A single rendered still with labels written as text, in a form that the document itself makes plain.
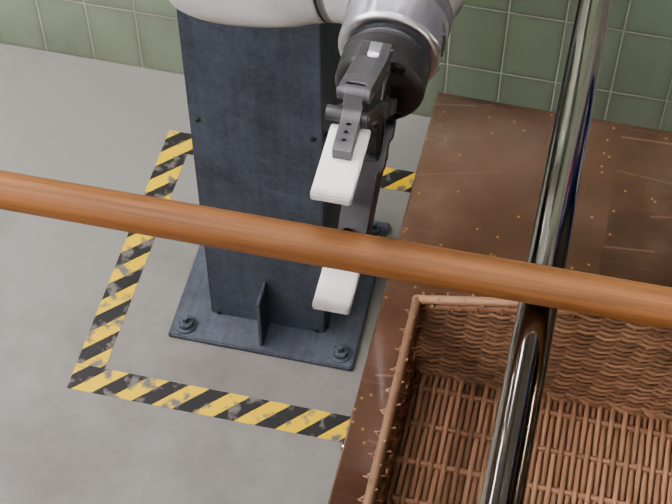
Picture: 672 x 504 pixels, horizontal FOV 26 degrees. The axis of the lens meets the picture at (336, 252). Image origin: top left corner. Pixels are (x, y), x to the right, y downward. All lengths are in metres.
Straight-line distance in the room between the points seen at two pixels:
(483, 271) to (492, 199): 0.86
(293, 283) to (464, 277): 1.32
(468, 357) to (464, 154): 0.37
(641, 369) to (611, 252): 0.26
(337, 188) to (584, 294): 0.19
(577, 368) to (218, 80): 0.69
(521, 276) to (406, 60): 0.22
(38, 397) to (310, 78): 0.78
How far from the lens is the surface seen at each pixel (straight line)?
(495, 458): 1.02
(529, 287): 1.07
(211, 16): 1.34
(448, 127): 2.00
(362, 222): 1.19
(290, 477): 2.35
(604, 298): 1.07
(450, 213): 1.91
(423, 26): 1.21
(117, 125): 2.82
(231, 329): 2.49
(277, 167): 2.16
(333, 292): 1.15
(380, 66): 1.11
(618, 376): 1.70
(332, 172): 1.05
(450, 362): 1.72
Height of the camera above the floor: 2.06
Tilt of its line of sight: 53 degrees down
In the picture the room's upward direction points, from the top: straight up
